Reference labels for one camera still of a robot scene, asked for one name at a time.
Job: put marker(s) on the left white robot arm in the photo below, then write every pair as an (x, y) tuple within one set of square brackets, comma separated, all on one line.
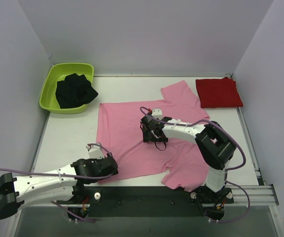
[(63, 184)]

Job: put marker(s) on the red t shirt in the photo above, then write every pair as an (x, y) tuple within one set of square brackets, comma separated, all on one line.
[(218, 93)]

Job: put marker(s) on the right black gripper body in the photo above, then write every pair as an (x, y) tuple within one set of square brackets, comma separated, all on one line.
[(146, 133)]

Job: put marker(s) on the black t shirt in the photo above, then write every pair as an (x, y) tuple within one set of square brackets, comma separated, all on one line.
[(74, 91)]

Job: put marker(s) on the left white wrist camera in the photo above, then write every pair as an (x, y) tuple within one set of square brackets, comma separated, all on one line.
[(96, 151)]

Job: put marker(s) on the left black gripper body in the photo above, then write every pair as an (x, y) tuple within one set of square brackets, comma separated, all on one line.
[(113, 167)]

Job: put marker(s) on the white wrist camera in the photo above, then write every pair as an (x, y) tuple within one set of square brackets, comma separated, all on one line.
[(157, 113), (96, 151)]

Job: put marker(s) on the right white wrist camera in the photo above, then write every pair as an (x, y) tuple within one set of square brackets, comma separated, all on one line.
[(157, 113)]

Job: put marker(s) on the green plastic basin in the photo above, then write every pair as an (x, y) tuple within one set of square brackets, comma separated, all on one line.
[(58, 73)]

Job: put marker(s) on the pink t shirt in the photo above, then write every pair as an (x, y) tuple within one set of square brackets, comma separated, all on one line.
[(119, 131)]

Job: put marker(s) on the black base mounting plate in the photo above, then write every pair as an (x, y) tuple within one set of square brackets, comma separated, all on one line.
[(148, 201)]

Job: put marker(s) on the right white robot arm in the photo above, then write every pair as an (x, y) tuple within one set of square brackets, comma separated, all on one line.
[(215, 147)]

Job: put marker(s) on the aluminium extrusion rail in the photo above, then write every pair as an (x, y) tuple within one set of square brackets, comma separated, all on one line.
[(262, 194)]

